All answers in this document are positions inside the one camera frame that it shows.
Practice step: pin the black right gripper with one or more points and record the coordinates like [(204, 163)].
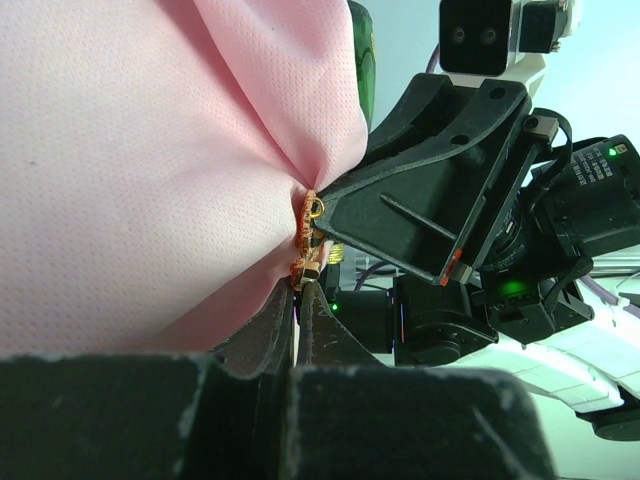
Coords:
[(449, 181)]

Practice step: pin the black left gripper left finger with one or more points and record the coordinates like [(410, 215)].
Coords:
[(211, 415)]

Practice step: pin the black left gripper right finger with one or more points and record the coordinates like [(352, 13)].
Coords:
[(351, 417)]

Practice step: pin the red maple leaf brooch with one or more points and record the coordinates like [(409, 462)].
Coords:
[(309, 242)]

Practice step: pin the pink t-shirt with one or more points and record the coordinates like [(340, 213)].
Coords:
[(154, 156)]

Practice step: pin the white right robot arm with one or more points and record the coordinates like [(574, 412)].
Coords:
[(534, 321)]

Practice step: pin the green glass bottle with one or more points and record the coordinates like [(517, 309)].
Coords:
[(365, 58)]

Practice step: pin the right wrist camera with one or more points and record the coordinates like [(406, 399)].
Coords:
[(503, 39)]

